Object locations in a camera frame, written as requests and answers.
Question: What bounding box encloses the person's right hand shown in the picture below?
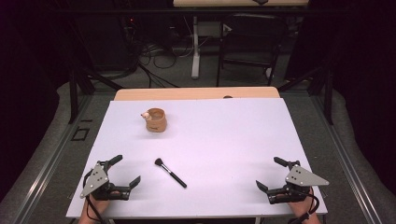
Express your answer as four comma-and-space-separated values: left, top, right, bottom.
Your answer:
275, 191, 316, 219

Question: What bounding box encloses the black makeup brush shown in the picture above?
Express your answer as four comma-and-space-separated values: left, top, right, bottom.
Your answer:
154, 158, 188, 189

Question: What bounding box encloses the bundle of floor cables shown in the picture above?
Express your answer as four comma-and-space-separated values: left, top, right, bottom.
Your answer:
124, 18, 195, 89

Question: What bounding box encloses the black metal stand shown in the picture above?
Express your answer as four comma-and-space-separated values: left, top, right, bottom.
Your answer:
277, 55, 334, 126
66, 18, 125, 125

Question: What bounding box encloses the small brown ceramic cup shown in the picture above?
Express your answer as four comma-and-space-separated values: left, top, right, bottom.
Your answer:
140, 107, 168, 133

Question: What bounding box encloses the person's left hand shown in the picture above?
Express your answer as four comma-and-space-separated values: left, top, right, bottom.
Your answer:
81, 189, 121, 220

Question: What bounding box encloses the black cable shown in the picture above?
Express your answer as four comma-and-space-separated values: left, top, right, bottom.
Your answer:
81, 169, 106, 224
288, 186, 321, 224

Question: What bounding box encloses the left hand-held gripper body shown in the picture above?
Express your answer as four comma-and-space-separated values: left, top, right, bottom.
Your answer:
79, 159, 132, 202

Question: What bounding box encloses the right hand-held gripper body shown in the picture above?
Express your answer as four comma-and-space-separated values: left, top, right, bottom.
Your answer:
266, 160, 331, 205

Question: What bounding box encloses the black chair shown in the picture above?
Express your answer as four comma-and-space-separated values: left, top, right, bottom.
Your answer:
216, 13, 290, 88

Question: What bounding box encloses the white desk leg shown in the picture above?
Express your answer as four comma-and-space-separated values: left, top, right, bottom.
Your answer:
191, 16, 233, 80

